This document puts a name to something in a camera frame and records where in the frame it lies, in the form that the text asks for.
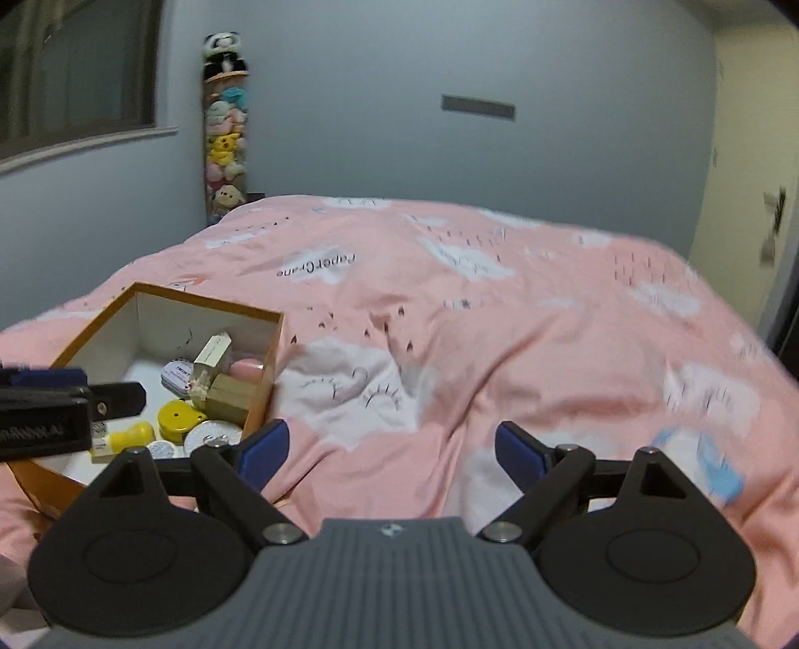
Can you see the round silver tin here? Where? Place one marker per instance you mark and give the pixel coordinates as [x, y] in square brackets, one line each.
[212, 430]

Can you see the small white round lid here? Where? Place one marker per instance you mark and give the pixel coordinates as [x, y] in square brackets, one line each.
[160, 449]

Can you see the stack of plush toys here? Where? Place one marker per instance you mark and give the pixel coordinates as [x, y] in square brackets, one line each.
[225, 118]

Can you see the cream door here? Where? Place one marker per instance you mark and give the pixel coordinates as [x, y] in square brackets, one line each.
[754, 151]

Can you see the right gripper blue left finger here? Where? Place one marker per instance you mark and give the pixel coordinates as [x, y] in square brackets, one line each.
[262, 454]

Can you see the red white mint tin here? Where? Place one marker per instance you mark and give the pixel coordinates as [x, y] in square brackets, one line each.
[176, 376]

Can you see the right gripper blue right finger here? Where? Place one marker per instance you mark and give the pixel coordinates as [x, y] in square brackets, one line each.
[523, 458]

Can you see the olive green cube box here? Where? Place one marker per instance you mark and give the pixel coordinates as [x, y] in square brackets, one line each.
[229, 399]

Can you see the orange cardboard box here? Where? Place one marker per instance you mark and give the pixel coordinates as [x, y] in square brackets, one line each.
[133, 339]

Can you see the pink bottle orange neck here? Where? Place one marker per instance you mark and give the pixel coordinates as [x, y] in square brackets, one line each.
[248, 369]

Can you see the yellow stamp bottle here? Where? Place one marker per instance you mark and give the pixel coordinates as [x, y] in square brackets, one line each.
[112, 443]

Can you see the yellow tape measure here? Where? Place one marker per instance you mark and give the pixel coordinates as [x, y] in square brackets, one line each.
[176, 419]

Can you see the black door handle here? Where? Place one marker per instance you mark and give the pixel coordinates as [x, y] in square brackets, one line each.
[775, 205]

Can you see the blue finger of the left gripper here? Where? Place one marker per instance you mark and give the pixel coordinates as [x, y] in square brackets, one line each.
[117, 400]
[30, 378]

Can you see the pink cloud print bedspread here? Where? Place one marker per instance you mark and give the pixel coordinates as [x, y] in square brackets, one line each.
[412, 329]

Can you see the dark wall plate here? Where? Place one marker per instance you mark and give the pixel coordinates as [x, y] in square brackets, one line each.
[479, 107]

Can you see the window frame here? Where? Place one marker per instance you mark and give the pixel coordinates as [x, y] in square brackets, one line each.
[74, 73]

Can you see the white patterned carton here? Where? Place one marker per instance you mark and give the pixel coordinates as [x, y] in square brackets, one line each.
[211, 360]

